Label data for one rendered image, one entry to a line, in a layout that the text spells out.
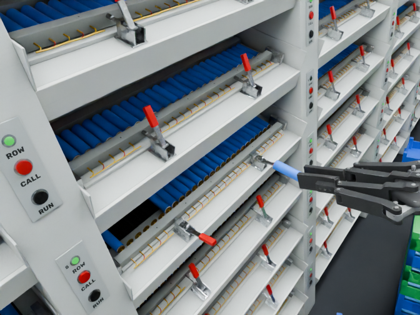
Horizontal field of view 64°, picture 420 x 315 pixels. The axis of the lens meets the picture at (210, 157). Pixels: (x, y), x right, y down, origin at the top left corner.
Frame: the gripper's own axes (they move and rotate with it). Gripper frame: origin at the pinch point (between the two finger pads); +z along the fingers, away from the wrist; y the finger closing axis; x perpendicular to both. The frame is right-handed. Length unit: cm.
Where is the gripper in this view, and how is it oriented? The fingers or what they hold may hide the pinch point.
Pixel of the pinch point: (321, 179)
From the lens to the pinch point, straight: 59.2
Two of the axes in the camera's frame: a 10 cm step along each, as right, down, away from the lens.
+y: -6.3, 5.0, -6.0
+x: 2.9, 8.6, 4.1
